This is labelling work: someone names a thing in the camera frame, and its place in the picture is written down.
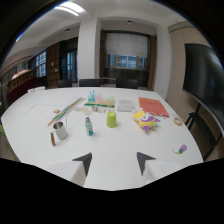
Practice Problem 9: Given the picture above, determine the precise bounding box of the yellow tape coil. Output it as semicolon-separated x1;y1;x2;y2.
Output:
172;116;184;127

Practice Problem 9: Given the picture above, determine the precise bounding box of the small purple green toy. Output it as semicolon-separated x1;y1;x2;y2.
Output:
172;143;188;155

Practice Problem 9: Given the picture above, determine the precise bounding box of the silver metal cup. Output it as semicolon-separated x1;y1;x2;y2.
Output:
52;121;69;140

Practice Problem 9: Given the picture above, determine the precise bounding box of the small teal-capped bottle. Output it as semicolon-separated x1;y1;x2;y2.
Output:
84;116;94;137

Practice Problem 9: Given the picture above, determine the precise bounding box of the yellow purple plush toy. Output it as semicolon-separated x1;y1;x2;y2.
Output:
132;108;161;133

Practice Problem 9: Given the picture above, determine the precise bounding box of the lime green cup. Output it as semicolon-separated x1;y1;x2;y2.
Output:
106;110;118;129

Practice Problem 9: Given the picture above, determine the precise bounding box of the orange red book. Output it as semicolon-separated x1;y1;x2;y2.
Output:
138;96;170;118

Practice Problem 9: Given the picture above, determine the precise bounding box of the white paper booklet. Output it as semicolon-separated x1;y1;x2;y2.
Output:
116;98;137;113

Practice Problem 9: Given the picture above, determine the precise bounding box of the rack of coloured tubes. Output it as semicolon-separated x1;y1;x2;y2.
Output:
83;89;117;109

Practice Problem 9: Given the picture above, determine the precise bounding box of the black chair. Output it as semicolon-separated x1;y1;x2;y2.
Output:
57;79;74;89
115;78;139;90
78;78;102;88

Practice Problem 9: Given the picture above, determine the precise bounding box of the large black display screen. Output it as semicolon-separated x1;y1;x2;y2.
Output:
182;43;224;135

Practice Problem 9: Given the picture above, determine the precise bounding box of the brown wooden handle tool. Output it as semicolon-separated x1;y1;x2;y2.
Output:
50;131;57;147

